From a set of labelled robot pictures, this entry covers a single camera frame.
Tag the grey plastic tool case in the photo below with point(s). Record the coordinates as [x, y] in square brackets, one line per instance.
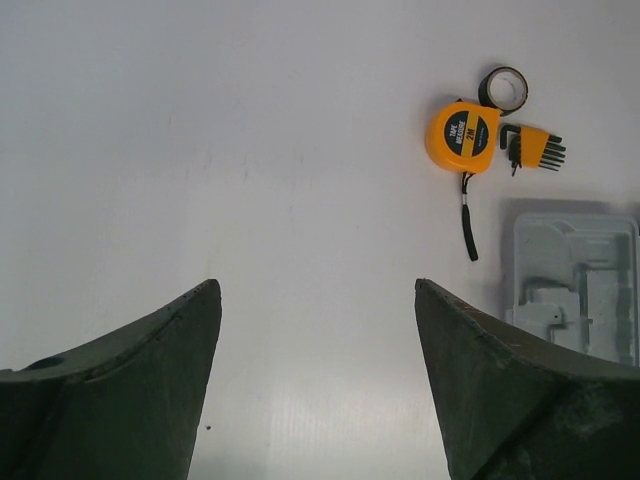
[574, 282]

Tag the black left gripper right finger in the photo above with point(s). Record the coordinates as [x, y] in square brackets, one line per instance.
[513, 406]

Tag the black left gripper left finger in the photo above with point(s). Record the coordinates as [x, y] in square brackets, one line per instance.
[126, 405]

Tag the black electrical tape roll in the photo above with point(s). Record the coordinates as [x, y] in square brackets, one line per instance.
[504, 88]

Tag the orange hex key set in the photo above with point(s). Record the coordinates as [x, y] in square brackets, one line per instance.
[531, 148]

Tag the orange tape measure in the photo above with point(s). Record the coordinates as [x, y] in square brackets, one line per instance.
[461, 138]

